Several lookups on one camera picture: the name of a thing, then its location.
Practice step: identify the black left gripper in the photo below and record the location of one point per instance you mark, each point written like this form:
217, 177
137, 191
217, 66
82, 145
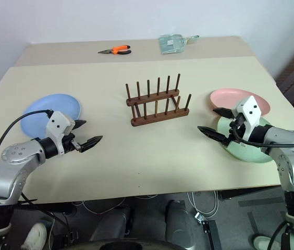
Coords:
70, 144

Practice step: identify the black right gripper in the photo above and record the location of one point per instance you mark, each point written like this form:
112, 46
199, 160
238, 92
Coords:
237, 129

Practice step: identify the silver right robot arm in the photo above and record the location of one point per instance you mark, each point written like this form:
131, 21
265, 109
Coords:
290, 145

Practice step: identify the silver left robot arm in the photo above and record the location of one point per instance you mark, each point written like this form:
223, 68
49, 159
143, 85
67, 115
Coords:
9, 166

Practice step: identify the wooden dish rack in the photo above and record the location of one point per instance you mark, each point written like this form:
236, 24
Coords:
160, 117

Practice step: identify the pink plate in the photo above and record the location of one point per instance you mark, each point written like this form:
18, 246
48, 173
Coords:
227, 99

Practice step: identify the green plate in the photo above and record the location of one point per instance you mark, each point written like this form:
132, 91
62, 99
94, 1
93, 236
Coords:
248, 153

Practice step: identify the blue plate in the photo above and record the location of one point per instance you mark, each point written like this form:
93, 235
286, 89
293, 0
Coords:
45, 104

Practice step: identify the small green key tag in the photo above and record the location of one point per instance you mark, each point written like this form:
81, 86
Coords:
194, 38

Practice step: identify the clear plastic bag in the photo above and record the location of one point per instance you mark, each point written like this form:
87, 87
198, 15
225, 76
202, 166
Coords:
170, 43

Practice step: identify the dark rounded grey shape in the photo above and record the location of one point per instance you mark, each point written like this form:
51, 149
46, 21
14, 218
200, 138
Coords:
179, 221
110, 224

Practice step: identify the black metal table leg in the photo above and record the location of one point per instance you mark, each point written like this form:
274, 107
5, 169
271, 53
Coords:
210, 234

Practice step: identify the white shoe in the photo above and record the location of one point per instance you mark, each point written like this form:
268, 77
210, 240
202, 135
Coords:
263, 242
36, 235

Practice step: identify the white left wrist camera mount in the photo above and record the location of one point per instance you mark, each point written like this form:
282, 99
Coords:
58, 123

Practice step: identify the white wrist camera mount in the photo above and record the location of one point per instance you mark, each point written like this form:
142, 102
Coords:
58, 123
250, 112

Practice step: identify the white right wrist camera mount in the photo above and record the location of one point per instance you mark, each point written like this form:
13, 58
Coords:
250, 112

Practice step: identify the black table frame beam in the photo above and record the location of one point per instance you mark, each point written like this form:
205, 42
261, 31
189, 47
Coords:
251, 192

